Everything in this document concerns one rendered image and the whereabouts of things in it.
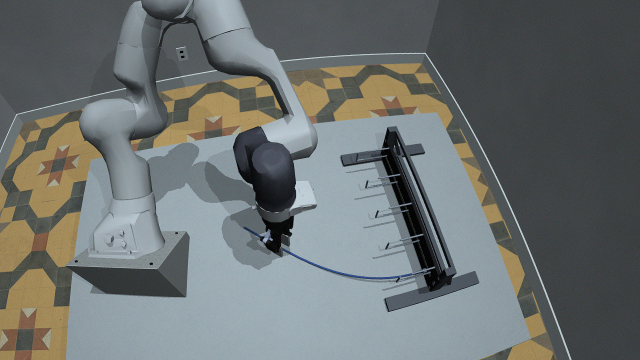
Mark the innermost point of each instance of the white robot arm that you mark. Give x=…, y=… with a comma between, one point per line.
x=265, y=154

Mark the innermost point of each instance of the black patch panel rack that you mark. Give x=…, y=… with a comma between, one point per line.
x=439, y=281

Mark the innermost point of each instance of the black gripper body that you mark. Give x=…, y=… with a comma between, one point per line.
x=275, y=226

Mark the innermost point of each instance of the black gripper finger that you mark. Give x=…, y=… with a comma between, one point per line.
x=286, y=234
x=273, y=242

